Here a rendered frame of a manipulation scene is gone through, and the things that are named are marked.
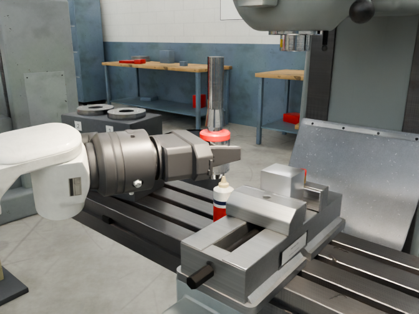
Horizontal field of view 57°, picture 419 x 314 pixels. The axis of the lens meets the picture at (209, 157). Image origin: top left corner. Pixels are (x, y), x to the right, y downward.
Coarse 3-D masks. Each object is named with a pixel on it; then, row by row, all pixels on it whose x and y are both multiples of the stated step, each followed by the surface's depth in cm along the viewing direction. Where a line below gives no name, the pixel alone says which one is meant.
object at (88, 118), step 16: (80, 112) 92; (96, 112) 92; (112, 112) 89; (128, 112) 89; (144, 112) 90; (80, 128) 92; (96, 128) 89; (112, 128) 86; (128, 128) 84; (144, 128) 88; (160, 128) 94; (144, 192) 92
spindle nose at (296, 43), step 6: (282, 36) 60; (288, 36) 59; (294, 36) 58; (300, 36) 58; (306, 36) 59; (282, 42) 60; (288, 42) 59; (294, 42) 59; (300, 42) 59; (306, 42) 59; (282, 48) 60; (288, 48) 59; (294, 48) 59; (300, 48) 59; (306, 48) 59
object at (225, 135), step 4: (200, 132) 59; (204, 132) 59; (208, 132) 59; (224, 132) 59; (228, 132) 59; (200, 136) 59; (204, 136) 58; (208, 136) 57; (212, 136) 57; (216, 136) 57; (220, 136) 57; (224, 136) 58; (228, 136) 58; (208, 140) 57; (212, 140) 57; (216, 140) 57; (220, 140) 57; (224, 140) 58
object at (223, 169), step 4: (228, 140) 58; (212, 144) 57; (216, 144) 57; (220, 144) 58; (224, 144) 58; (228, 144) 59; (224, 164) 59; (228, 164) 60; (216, 168) 59; (220, 168) 59; (224, 168) 59; (228, 168) 60; (216, 172) 59; (220, 172) 59; (224, 172) 59
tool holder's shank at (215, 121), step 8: (208, 64) 56; (216, 64) 55; (208, 72) 56; (216, 72) 55; (208, 80) 56; (216, 80) 56; (208, 88) 57; (216, 88) 56; (208, 96) 57; (216, 96) 56; (208, 104) 57; (216, 104) 57; (208, 112) 58; (216, 112) 57; (208, 120) 58; (216, 120) 57; (224, 120) 59; (208, 128) 59; (216, 128) 58
